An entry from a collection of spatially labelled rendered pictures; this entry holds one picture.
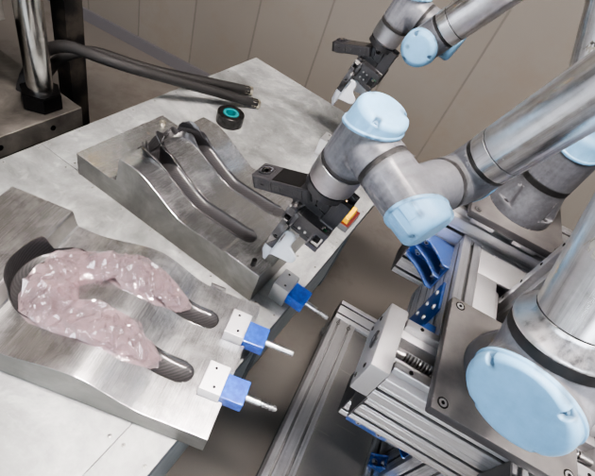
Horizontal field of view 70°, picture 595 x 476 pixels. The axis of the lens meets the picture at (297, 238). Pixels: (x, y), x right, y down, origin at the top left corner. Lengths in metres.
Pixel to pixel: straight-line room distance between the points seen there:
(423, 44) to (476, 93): 1.56
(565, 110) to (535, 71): 1.95
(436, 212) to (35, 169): 0.88
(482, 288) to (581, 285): 0.57
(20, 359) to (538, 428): 0.66
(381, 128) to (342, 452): 1.15
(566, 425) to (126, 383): 0.57
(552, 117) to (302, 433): 1.16
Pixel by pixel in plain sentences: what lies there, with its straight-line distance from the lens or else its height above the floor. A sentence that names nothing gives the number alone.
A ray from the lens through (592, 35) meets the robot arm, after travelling 1.10.
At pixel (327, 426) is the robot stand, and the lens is 1.51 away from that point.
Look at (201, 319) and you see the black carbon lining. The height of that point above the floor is 0.85.
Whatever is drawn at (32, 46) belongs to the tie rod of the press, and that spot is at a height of 0.96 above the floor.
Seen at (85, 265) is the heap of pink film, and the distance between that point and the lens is 0.82.
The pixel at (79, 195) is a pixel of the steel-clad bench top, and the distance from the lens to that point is 1.06.
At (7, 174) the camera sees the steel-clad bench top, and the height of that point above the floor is 0.80.
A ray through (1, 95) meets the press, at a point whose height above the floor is 0.79.
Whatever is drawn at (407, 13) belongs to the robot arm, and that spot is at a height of 1.26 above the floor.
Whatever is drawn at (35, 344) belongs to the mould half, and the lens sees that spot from 0.76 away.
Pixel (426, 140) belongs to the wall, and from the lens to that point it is 2.67.
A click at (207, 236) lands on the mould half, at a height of 0.89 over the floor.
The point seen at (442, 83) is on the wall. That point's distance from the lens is 2.54.
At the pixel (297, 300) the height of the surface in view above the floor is 0.84.
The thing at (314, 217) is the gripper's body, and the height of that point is 1.09.
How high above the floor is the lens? 1.55
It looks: 45 degrees down
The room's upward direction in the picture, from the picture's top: 25 degrees clockwise
